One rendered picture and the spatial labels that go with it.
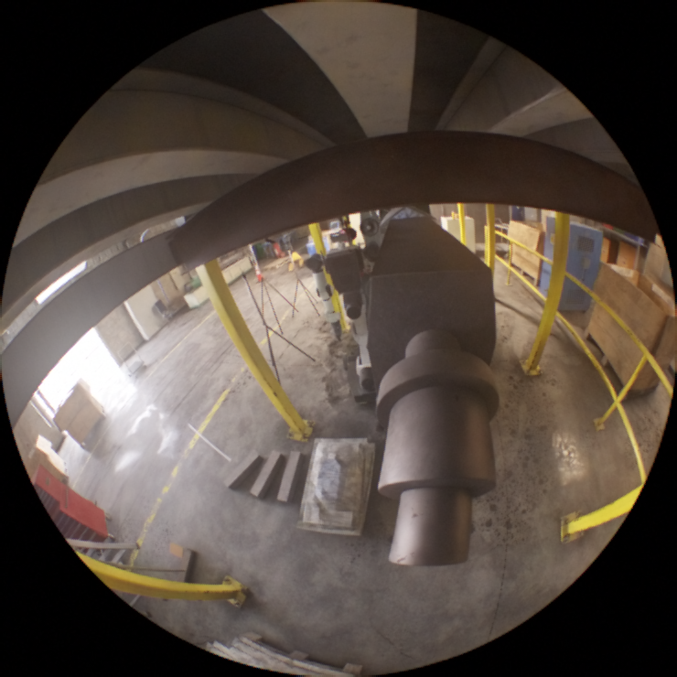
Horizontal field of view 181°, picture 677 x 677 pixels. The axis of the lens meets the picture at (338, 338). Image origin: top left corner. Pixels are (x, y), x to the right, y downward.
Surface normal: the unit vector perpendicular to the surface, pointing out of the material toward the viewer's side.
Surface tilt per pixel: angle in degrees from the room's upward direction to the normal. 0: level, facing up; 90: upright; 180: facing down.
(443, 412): 4
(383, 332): 90
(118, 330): 90
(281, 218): 90
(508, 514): 0
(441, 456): 4
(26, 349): 90
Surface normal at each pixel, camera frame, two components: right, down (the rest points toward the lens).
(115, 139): 0.94, -0.04
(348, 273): -0.03, 0.77
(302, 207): -0.26, 0.60
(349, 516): -0.17, -0.78
